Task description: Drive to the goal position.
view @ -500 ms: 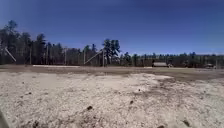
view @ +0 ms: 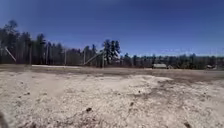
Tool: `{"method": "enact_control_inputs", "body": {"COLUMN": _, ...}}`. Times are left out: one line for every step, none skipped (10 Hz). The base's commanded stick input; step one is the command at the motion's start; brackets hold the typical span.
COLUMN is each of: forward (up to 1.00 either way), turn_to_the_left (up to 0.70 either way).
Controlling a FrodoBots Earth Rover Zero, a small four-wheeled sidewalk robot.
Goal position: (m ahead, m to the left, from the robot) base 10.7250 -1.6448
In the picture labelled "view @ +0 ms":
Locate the tall pine tree cluster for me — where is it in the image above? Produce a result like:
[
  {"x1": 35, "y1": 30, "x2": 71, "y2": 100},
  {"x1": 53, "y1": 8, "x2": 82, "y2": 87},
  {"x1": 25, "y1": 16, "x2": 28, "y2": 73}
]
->
[{"x1": 101, "y1": 38, "x2": 122, "y2": 66}]

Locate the pale dry rough ground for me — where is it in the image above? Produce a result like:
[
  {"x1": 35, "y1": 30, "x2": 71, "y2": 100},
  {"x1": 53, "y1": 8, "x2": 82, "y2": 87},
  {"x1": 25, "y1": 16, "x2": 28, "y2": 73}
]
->
[{"x1": 0, "y1": 65, "x2": 224, "y2": 128}]

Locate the low grey-roofed building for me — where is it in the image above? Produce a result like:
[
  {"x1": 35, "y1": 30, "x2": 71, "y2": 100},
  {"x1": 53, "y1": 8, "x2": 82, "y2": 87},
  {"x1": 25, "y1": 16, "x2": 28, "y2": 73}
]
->
[{"x1": 152, "y1": 63, "x2": 169, "y2": 70}]

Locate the row of poles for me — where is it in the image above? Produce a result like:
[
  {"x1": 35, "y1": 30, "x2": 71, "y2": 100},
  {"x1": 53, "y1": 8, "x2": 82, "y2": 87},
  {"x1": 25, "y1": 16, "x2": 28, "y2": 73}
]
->
[{"x1": 3, "y1": 43, "x2": 107, "y2": 69}]

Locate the dark wood of trees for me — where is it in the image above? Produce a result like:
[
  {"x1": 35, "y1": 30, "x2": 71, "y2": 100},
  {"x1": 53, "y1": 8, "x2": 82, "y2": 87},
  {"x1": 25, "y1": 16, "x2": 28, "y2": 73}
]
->
[{"x1": 0, "y1": 19, "x2": 224, "y2": 71}]

